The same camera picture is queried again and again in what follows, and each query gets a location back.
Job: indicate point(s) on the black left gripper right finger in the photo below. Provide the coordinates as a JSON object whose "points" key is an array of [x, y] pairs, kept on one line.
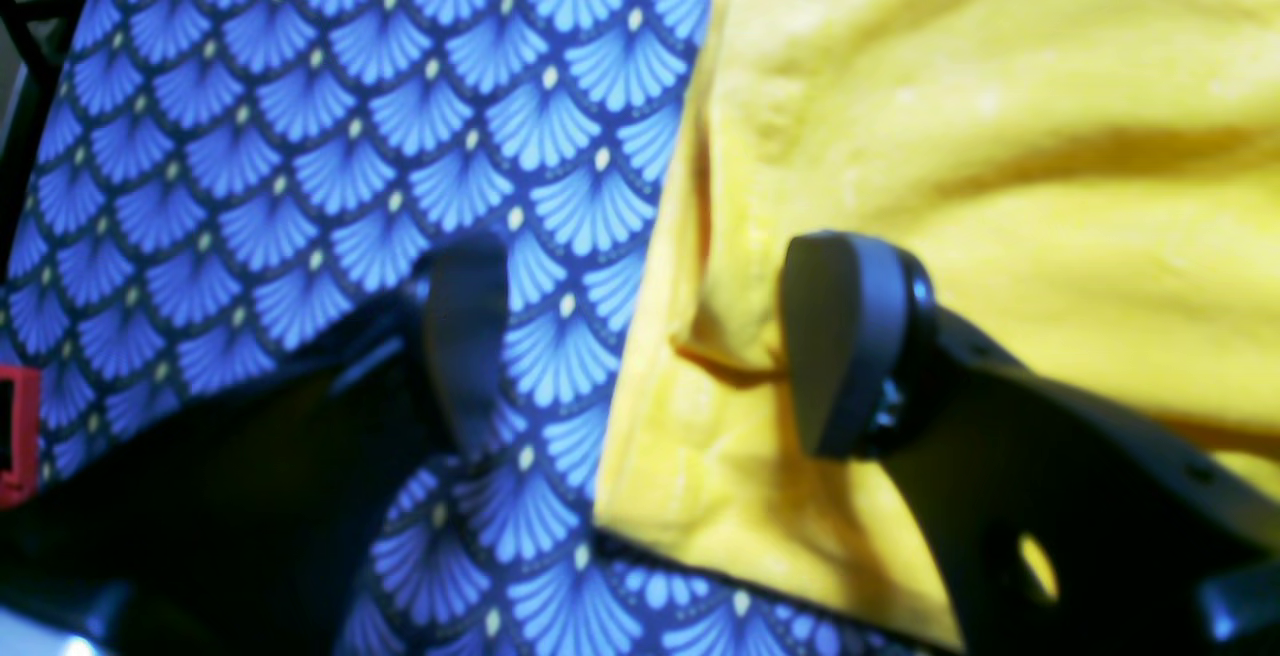
{"points": [[1061, 523]]}

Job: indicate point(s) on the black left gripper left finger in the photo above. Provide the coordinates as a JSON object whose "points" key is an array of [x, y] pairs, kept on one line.
{"points": [[237, 524]]}

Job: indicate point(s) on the yellow T-shirt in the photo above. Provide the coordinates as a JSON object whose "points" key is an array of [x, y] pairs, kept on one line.
{"points": [[1093, 182]]}

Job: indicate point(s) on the red black table clamp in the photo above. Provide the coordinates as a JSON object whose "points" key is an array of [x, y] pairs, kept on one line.
{"points": [[20, 424]]}

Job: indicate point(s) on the blue fan-pattern tablecloth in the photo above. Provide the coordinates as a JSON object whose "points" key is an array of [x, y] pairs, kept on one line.
{"points": [[220, 181]]}

